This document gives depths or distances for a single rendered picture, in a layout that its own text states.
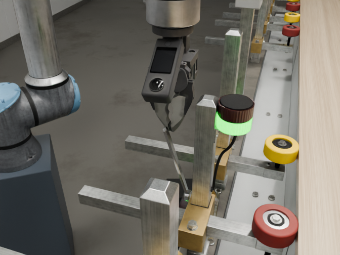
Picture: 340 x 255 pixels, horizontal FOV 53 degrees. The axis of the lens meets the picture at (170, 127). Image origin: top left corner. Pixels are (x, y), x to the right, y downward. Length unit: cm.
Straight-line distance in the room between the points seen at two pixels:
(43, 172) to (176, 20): 88
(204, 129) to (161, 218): 25
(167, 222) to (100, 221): 151
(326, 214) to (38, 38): 96
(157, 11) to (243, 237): 44
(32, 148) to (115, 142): 116
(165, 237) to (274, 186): 80
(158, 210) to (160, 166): 181
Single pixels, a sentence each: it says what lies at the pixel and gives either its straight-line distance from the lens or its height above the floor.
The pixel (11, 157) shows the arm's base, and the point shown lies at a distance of 131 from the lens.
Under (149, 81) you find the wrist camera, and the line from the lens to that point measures 54.
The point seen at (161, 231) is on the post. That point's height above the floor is 108.
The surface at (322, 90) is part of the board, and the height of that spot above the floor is 90.
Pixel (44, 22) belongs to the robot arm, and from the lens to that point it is 119.
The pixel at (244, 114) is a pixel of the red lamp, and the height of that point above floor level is 110.
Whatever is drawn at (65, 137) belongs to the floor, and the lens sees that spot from 255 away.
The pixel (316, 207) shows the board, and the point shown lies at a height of 90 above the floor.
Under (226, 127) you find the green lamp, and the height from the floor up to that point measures 108.
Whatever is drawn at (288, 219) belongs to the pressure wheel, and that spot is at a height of 90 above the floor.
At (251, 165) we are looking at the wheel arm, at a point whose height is 83.
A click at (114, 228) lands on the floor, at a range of 184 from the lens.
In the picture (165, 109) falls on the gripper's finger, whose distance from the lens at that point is 65.
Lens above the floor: 138
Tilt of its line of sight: 33 degrees down
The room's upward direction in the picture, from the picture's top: straight up
